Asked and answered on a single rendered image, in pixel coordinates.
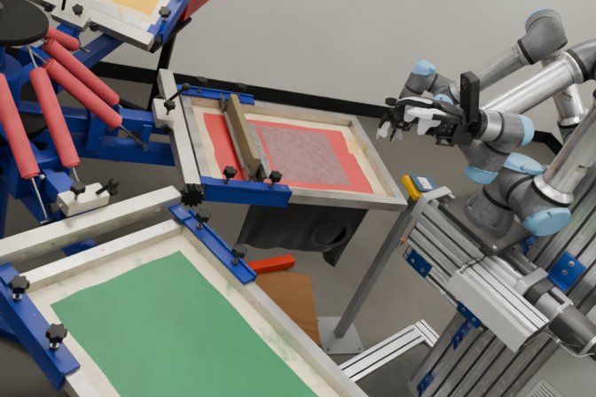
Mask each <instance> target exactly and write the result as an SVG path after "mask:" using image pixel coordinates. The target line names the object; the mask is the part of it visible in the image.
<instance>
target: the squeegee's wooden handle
mask: <svg viewBox="0 0 596 397"><path fill-rule="evenodd" d="M225 111H226V112H227V113H228V116H229V119H230V122H231V126H232V129H233V131H234V134H235V136H236V139H237V142H238V145H239V149H240V152H241V155H242V158H243V160H244V161H245V162H246V163H247V165H248V168H249V171H250V174H251V175H255V174H256V171H257V169H258V167H259V164H260V162H261V158H260V155H259V153H258V151H257V148H256V146H255V141H254V139H253V137H252V134H251V131H250V129H249V126H248V124H247V120H246V117H245V115H244V113H243V110H242V108H241V105H240V102H239V99H238V96H237V95H236V94H230V95H229V98H228V101H227V106H226V108H225Z"/></svg>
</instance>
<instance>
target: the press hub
mask: <svg viewBox="0 0 596 397"><path fill-rule="evenodd" d="M48 29H49V21H48V18H47V16H46V15H45V14H44V13H43V11H42V10H40V9H39V8H38V7H37V6H35V5H34V4H32V3H30V2H29V1H27V0H0V73H1V74H4V76H5V79H6V81H7V83H8V86H9V89H10V91H11V93H12V98H13V100H14V103H15V105H16V107H17V110H18V108H19V105H20V101H28V102H35V103H39V101H38V99H37V96H36V93H35V90H34V87H33V84H32V83H30V82H27V83H26V84H24V85H23V86H21V83H22V75H23V67H22V65H21V64H20V62H19V61H18V60H17V59H15V58H14V57H12V56H10V55H8V54H6V53H5V47H14V46H22V45H27V44H31V43H35V42H37V41H39V40H41V39H42V38H44V37H45V36H46V35H47V33H48ZM18 113H19V116H20V119H21V122H22V124H23V127H24V129H25V132H26V134H27V138H28V139H29V140H30V139H32V138H34V137H36V136H39V135H40V134H41V133H43V132H44V131H45V130H46V129H47V128H48V125H47V123H46V120H45V118H44V116H43V114H37V113H23V112H18ZM5 140H6V139H5V138H4V137H3V136H2V135H1V134H0V146H4V145H6V141H5ZM32 143H33V144H34V146H35V147H36V148H37V149H38V150H39V151H43V150H46V149H47V143H39V142H32ZM7 185H8V184H7V183H6V182H5V181H4V179H3V178H2V177H1V176H0V239H4V228H5V221H6V213H7V206H8V198H9V191H8V190H7Z"/></svg>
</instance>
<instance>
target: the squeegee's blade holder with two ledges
mask: <svg viewBox="0 0 596 397"><path fill-rule="evenodd" d="M223 116H224V118H225V121H226V124H227V127H228V129H229V132H230V135H231V140H232V142H233V145H234V148H235V151H236V153H237V156H238V159H239V164H240V166H241V169H244V163H243V162H244V160H243V158H242V155H241V152H240V149H239V145H238V142H237V139H236V136H235V134H234V131H233V129H232V126H231V122H230V119H229V116H228V113H227V112H226V111H223Z"/></svg>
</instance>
